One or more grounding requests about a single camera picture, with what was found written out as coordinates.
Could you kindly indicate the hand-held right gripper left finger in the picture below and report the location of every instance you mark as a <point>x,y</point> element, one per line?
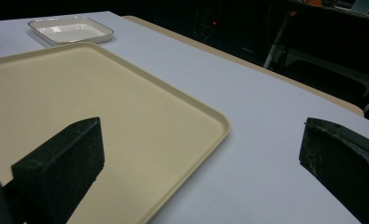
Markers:
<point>63,161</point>

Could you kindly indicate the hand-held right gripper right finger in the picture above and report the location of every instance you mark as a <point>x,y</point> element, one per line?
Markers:
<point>344,161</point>

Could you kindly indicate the beige plastic tray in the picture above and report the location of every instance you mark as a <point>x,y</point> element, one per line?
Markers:
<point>95,93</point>

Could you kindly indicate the white square dish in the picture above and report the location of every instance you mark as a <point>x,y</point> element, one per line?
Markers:
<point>70,31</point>

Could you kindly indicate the metal stand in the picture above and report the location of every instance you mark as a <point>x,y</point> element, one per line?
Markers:
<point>278,40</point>

